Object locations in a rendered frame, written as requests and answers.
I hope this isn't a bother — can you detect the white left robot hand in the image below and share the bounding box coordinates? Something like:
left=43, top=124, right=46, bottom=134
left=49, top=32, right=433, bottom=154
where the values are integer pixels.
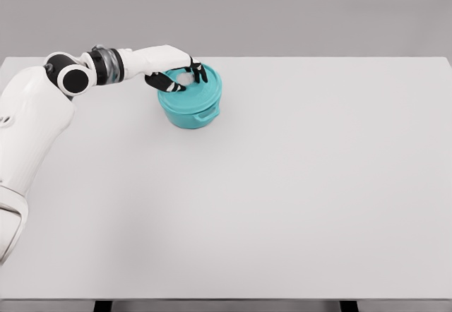
left=143, top=44, right=208, bottom=92

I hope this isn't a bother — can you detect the teal pot lid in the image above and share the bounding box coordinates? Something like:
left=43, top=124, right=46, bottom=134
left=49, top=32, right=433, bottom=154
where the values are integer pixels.
left=157, top=63, right=222, bottom=104

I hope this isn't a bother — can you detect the teal pot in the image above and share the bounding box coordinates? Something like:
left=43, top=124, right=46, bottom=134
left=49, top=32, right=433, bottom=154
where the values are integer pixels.
left=157, top=78, right=222, bottom=130

